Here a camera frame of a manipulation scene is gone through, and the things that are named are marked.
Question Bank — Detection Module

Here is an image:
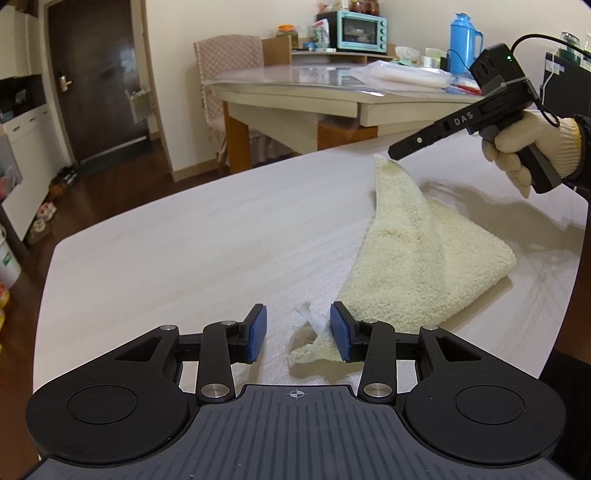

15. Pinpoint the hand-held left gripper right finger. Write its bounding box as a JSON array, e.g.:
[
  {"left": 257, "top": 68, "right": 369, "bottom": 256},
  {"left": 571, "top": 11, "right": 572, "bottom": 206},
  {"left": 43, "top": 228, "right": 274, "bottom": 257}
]
[{"left": 329, "top": 301, "right": 485, "bottom": 401}]

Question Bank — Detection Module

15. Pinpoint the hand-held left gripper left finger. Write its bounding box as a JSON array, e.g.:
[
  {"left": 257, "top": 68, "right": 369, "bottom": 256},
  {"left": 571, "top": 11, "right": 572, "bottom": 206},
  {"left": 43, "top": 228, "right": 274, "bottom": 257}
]
[{"left": 111, "top": 304, "right": 269, "bottom": 402}]

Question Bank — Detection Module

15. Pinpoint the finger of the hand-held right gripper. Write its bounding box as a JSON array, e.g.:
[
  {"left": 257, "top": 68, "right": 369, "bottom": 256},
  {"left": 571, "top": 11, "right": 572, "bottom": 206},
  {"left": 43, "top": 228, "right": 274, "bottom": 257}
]
[{"left": 389, "top": 124, "right": 446, "bottom": 161}]

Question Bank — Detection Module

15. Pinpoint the cream terry towel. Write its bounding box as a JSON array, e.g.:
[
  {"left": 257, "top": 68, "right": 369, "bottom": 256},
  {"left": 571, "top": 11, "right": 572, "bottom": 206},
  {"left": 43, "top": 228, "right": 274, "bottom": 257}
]
[{"left": 288, "top": 154, "right": 518, "bottom": 367}]

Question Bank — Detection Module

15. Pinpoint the person's right hand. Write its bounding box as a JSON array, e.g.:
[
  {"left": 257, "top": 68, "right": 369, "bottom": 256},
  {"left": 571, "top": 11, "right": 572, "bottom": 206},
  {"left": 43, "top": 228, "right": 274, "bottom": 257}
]
[{"left": 481, "top": 110, "right": 581, "bottom": 200}]

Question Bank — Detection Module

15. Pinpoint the blue thermos flask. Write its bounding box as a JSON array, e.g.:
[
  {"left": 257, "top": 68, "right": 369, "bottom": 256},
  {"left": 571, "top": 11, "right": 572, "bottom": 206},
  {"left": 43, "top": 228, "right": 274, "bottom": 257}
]
[{"left": 450, "top": 12, "right": 484, "bottom": 75}]

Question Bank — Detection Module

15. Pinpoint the black monitor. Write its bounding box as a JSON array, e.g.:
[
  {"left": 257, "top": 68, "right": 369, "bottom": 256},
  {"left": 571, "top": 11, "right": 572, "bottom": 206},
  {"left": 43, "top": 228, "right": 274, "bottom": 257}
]
[{"left": 545, "top": 52, "right": 591, "bottom": 116}]

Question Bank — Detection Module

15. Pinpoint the clear plastic bag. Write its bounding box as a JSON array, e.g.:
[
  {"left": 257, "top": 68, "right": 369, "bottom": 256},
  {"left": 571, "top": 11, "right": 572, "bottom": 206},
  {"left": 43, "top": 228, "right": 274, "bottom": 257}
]
[{"left": 348, "top": 60, "right": 455, "bottom": 88}]

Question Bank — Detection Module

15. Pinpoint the teal toaster oven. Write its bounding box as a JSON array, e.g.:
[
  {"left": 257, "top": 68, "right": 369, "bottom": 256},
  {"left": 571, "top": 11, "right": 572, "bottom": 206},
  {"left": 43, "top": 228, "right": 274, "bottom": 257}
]
[{"left": 336, "top": 10, "right": 389, "bottom": 51}]

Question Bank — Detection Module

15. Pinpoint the clear plastic table cover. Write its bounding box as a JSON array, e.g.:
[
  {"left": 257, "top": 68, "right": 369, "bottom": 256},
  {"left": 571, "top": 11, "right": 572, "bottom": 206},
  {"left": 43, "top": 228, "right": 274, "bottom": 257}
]
[{"left": 205, "top": 62, "right": 485, "bottom": 100}]

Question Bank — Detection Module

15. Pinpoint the small cardboard box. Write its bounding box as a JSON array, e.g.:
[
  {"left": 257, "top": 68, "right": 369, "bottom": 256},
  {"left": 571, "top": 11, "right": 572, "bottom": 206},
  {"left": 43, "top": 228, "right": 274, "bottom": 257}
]
[{"left": 262, "top": 34, "right": 293, "bottom": 65}]

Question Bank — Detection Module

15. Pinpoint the quilted beige chair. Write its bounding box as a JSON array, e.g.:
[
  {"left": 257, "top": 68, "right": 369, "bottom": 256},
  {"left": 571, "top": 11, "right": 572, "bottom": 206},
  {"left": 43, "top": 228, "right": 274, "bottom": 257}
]
[{"left": 193, "top": 34, "right": 266, "bottom": 167}]

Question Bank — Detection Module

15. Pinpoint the white plastic bucket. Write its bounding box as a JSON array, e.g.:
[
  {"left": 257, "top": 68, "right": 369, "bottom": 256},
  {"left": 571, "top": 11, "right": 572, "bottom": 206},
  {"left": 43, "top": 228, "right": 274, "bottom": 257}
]
[{"left": 0, "top": 226, "right": 21, "bottom": 289}]

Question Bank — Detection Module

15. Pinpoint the white shoe cabinet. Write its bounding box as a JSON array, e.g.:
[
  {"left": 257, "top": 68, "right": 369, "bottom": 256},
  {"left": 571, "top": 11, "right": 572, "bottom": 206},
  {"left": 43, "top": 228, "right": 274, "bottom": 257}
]
[{"left": 0, "top": 0, "right": 75, "bottom": 241}]

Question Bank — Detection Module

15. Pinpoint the colourful clothes pile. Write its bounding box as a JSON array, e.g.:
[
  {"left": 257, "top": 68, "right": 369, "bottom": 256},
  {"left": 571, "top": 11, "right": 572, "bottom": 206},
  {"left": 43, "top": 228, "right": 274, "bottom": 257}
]
[{"left": 0, "top": 166, "right": 21, "bottom": 199}]

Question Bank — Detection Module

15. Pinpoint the dark brown door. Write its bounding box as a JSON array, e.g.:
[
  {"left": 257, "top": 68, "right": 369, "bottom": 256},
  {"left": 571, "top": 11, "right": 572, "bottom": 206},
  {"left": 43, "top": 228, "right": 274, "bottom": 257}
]
[{"left": 46, "top": 0, "right": 151, "bottom": 164}]

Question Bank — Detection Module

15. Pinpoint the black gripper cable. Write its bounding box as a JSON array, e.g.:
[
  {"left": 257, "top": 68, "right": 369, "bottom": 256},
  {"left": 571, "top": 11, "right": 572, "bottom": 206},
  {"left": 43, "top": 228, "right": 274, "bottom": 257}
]
[{"left": 508, "top": 33, "right": 591, "bottom": 127}]

